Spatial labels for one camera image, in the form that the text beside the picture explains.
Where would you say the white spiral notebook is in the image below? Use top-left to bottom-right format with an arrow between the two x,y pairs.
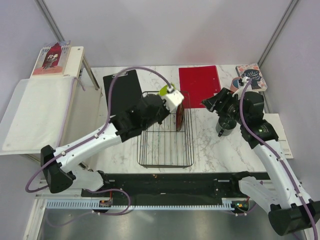
263,113 -> 294,159

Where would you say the grey ceramic mug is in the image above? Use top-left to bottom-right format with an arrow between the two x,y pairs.
215,116 -> 237,137

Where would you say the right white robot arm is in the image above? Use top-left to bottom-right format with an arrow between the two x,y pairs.
202,88 -> 320,240

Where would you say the light blue cable duct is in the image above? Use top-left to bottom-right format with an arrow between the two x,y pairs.
46,195 -> 244,211

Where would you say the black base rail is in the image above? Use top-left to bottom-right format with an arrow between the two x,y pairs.
79,170 -> 273,207

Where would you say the dark brown floral plate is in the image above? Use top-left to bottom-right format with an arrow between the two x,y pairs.
175,103 -> 185,132

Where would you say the purple cable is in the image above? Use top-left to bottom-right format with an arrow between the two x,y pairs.
25,66 -> 176,228
239,79 -> 317,240

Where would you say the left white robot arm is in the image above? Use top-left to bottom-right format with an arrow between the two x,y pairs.
40,93 -> 183,197

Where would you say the black clipboard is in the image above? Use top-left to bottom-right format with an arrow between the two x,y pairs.
110,70 -> 142,116

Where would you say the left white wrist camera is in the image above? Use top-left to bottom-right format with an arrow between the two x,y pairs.
161,87 -> 185,113

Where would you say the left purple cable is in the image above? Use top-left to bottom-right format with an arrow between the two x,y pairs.
25,66 -> 176,228

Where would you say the red folder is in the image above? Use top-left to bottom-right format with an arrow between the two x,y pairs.
178,65 -> 221,109

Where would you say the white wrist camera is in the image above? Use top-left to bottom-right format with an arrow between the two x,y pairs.
232,76 -> 252,97
161,87 -> 185,113

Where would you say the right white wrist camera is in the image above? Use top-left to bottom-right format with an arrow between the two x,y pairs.
232,76 -> 252,97

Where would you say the red cover book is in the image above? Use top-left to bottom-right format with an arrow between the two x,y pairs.
31,41 -> 71,77

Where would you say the pink plastic cup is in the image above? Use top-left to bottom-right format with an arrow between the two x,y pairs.
229,77 -> 241,92

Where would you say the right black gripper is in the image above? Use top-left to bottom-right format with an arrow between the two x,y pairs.
201,87 -> 248,125

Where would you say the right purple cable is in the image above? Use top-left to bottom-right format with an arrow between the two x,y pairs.
239,79 -> 317,240

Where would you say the Little Women book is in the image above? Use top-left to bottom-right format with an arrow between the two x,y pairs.
235,63 -> 268,92

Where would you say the grey wire dish rack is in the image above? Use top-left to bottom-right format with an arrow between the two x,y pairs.
136,90 -> 195,168

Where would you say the green plate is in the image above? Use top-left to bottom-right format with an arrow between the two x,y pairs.
158,84 -> 176,96

